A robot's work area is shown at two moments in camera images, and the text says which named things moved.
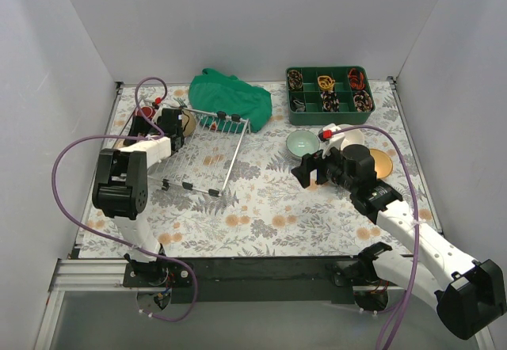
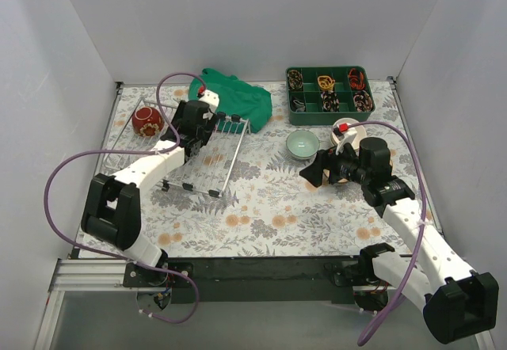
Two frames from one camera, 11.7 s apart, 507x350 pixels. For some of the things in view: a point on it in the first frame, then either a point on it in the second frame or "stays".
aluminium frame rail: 81,275 stays
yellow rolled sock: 325,82 stays
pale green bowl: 303,142 stays
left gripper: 139,124 to 192,141
